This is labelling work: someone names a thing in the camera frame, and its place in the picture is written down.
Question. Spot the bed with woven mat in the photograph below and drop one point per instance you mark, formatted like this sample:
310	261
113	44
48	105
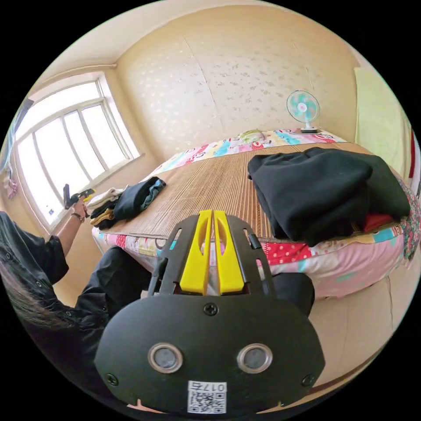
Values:
213	184

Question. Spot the person's body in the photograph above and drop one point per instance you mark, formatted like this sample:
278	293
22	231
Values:
36	273

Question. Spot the green patterned pillow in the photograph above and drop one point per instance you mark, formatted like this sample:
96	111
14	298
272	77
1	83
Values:
252	134

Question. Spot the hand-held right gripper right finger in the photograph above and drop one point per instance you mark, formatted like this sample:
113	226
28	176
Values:
228	266

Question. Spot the pile of black clothes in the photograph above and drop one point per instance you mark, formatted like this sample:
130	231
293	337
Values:
322	194

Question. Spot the person's left hand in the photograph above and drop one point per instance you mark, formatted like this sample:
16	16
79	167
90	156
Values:
79	208

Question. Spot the pile of mixed clothes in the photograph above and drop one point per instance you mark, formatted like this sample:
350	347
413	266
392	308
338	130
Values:
131	202

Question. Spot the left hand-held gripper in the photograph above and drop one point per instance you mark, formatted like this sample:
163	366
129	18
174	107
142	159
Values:
78	196

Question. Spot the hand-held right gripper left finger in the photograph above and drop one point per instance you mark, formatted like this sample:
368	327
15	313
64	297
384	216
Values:
194	263

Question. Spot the person's left forearm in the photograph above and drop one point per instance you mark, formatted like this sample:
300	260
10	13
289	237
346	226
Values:
68	232

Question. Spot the window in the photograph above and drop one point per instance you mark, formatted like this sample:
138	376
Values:
65	151

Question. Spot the turquoise table fan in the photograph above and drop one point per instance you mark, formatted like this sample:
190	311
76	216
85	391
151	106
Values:
303	107

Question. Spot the floral patterned cloth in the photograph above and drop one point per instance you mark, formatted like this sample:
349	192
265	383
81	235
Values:
411	223

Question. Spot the light green curtain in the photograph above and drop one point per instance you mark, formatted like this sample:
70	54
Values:
378	125

